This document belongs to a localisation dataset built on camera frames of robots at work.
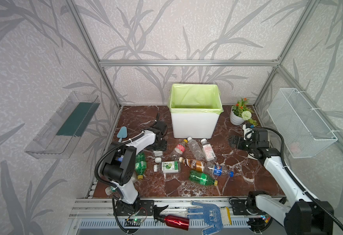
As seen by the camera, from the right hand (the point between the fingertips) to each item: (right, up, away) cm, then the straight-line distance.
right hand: (235, 135), depth 85 cm
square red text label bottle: (-15, -10, +6) cm, 19 cm away
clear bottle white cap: (-23, -10, +8) cm, 26 cm away
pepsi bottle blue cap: (-15, -19, -1) cm, 24 cm away
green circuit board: (-56, -41, -13) cm, 71 cm away
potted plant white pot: (+8, +15, +13) cm, 21 cm away
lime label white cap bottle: (-39, -18, -1) cm, 43 cm away
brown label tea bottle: (-23, -17, -2) cm, 29 cm away
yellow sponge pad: (-10, -38, -13) cm, 41 cm away
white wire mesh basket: (+21, +4, -23) cm, 31 cm away
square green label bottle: (-47, -12, +8) cm, 49 cm away
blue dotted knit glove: (-17, -38, -13) cm, 43 cm away
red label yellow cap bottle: (-32, -8, +5) cm, 33 cm away
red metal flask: (-35, -37, -18) cm, 54 cm away
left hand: (-45, -6, +9) cm, 47 cm away
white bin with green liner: (-24, +15, -8) cm, 30 cm away
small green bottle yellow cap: (-56, -17, +1) cm, 59 cm away
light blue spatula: (-74, -1, +18) cm, 76 cm away
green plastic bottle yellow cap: (-20, -23, -6) cm, 31 cm away
